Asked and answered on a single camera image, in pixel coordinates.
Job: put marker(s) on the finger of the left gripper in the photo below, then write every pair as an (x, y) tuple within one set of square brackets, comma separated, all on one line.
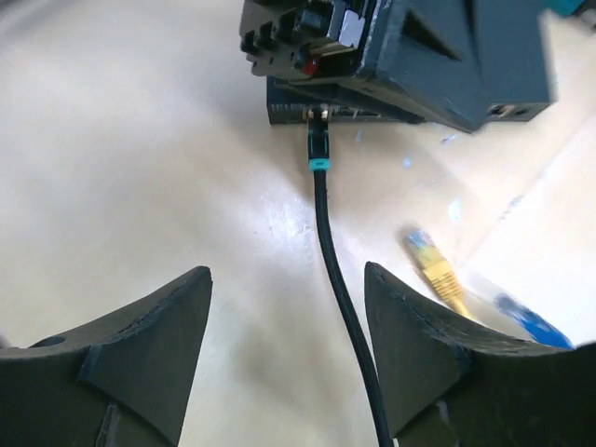
[(456, 60)]

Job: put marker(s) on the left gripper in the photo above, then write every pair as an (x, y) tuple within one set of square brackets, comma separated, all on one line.
[(297, 41)]

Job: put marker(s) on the large rack network switch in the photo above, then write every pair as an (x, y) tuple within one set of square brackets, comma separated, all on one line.
[(570, 8)]

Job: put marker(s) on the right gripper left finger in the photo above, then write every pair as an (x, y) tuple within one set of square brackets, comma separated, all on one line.
[(123, 379)]

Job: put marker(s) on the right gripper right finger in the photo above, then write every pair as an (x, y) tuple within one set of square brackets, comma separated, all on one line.
[(449, 381)]

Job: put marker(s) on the small black network switch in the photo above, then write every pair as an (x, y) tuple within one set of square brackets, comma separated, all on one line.
[(419, 93)]

